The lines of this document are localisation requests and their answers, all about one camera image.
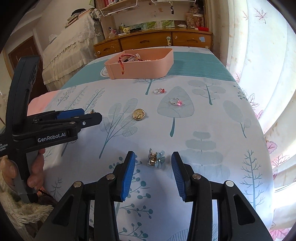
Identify blue flower hair clip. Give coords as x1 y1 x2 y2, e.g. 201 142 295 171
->
147 148 166 169

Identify gold round brooch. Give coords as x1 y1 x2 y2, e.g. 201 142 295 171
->
132 108 145 121

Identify red cord bead bracelet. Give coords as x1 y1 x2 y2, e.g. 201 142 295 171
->
117 53 137 75

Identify silver ring pink stone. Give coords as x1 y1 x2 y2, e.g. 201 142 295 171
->
170 97 183 106

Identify silver ring red stone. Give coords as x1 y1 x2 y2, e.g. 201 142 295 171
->
153 88 166 94

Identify pink plastic jewelry tray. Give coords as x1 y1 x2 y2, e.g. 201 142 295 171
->
105 48 174 79

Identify white smart watch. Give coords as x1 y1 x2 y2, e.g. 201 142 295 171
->
121 54 142 62

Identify person's left hand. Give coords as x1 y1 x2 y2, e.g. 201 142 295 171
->
1 149 45 190

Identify pink fleece blanket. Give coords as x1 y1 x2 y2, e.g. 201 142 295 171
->
27 90 58 115

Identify tree pattern tablecloth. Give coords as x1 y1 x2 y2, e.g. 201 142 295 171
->
45 48 273 240

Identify white lace covered piano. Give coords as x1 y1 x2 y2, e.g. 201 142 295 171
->
42 14 104 91

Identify brown wooden door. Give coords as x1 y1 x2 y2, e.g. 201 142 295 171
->
8 37 48 104

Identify wooden desk with drawers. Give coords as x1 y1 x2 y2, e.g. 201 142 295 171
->
94 28 213 58

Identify red case on desk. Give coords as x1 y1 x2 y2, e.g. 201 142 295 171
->
198 27 209 32

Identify red floral cup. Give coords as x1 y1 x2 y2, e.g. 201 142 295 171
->
193 16 204 28

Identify floral white curtain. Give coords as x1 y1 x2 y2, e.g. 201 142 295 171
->
227 1 295 240

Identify white wire hanging shelf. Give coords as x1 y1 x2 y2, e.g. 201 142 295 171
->
99 0 139 17

